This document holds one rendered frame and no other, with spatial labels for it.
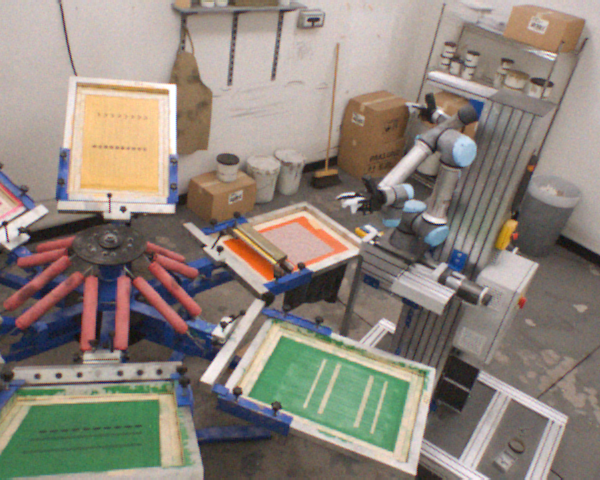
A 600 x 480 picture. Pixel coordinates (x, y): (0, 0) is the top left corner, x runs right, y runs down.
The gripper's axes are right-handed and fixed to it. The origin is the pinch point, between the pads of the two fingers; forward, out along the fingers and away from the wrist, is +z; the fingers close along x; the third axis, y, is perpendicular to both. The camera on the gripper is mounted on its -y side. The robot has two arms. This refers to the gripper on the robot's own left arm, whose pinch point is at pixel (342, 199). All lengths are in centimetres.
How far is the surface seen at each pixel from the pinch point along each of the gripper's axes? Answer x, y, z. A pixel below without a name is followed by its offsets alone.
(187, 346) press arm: 27, 71, 56
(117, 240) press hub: 53, 27, 76
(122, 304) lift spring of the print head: 28, 43, 82
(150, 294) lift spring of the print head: 32, 44, 69
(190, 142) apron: 279, 65, -51
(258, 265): 65, 63, 0
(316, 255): 63, 64, -36
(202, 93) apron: 279, 25, -62
